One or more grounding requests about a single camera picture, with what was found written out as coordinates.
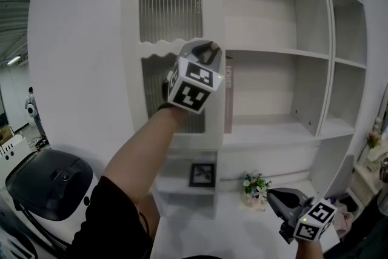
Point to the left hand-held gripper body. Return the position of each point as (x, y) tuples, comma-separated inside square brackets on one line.
[(191, 91)]

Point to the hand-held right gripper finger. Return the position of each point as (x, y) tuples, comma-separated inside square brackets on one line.
[(283, 213), (304, 198)]

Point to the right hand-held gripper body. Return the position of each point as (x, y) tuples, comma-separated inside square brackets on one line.
[(318, 215)]

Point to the white cabinet door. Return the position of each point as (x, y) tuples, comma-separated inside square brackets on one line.
[(130, 39)]

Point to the person's left forearm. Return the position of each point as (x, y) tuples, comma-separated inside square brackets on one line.
[(142, 154)]

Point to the person's right forearm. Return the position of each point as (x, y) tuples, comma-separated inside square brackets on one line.
[(307, 248)]

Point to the white desk with hutch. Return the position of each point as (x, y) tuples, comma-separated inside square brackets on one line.
[(212, 230)]

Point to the pink clothes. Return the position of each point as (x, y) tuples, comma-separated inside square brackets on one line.
[(342, 218)]

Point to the white flower bouquet vase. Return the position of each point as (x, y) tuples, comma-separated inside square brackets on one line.
[(256, 188)]

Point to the pink book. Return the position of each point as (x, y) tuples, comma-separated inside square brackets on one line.
[(228, 100)]

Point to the white vanity table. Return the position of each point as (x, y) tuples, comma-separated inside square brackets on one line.
[(371, 166)]

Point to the small pale flower bunch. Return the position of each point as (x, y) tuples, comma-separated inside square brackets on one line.
[(373, 139)]

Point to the person's black shirt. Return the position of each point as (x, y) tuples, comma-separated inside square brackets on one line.
[(112, 221)]

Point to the ceiling tube light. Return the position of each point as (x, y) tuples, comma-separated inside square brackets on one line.
[(13, 59)]

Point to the black picture frame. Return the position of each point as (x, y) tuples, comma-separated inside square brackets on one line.
[(202, 175)]

